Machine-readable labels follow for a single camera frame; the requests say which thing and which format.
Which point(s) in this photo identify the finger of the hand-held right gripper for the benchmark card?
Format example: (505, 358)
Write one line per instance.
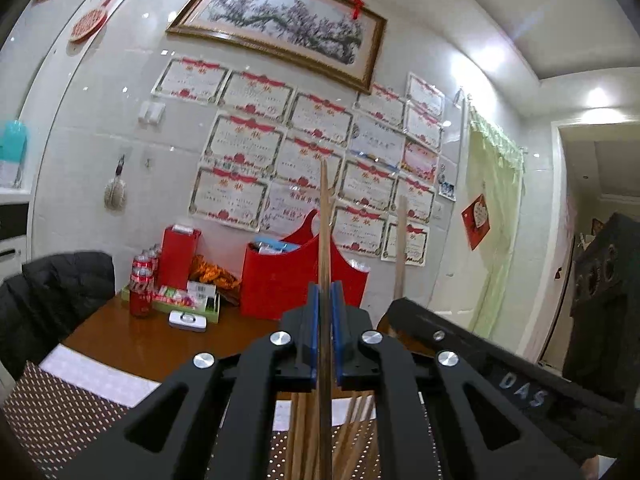
(415, 317)

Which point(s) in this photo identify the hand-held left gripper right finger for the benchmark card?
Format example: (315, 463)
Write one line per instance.
(337, 335)

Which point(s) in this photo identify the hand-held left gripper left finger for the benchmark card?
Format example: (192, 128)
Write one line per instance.
(314, 330)

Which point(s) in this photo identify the single wooden chopstick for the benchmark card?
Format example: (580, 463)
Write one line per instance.
(401, 245)
(325, 260)

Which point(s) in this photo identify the bunch of wooden chopsticks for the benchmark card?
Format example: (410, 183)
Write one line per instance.
(350, 425)

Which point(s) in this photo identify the red gift basket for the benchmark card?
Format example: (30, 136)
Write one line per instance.
(295, 280)

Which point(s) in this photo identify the red diamond door decoration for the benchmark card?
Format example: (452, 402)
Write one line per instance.
(476, 222)

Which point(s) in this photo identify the orange foil snack packets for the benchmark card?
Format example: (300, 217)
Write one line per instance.
(215, 275)

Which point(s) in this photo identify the light green curtain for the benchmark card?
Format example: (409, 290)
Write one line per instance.
(495, 235)

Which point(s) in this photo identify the small white device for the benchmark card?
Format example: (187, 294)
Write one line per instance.
(187, 320)

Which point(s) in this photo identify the green cardboard tray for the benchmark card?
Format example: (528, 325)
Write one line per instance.
(187, 301)

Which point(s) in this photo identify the red box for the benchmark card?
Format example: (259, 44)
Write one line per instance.
(180, 255)

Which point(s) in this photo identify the group of award certificates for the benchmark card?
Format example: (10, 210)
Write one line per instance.
(300, 160)

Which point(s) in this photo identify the red soda can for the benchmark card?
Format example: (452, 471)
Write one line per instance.
(152, 255)
(141, 300)
(141, 267)

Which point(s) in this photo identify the hanging brush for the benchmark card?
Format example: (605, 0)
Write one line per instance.
(115, 192)

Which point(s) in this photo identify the black jacket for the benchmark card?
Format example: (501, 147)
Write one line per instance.
(60, 295)

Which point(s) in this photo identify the brown dotted table mat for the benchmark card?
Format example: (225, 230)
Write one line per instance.
(60, 410)

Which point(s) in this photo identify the framed plum blossom painting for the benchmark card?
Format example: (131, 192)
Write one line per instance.
(280, 25)

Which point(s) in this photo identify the red tassel knot ornament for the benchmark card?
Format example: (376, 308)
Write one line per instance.
(357, 7)

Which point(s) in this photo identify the white sideboard cabinet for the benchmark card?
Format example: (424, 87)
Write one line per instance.
(10, 230)

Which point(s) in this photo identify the teal humidifier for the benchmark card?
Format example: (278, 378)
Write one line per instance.
(12, 142)

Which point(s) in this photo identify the round red fan ornament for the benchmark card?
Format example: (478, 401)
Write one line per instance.
(90, 22)

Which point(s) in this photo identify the small wall photo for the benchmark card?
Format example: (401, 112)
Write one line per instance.
(446, 190)

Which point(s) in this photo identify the white wall switch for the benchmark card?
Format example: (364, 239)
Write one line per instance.
(151, 111)

